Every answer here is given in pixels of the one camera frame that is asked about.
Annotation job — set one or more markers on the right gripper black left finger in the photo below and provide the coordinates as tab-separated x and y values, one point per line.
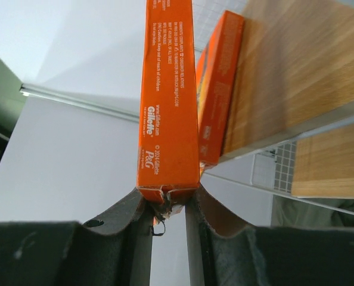
113	248

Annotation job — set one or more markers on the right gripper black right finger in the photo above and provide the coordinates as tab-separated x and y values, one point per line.
224	249

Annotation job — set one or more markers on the orange Gillette Fusion5 box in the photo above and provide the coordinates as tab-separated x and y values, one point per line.
168	164

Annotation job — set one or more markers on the olive green cloth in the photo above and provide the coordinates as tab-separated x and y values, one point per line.
292	213

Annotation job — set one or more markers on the white wire shelf rack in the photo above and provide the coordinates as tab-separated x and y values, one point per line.
292	108

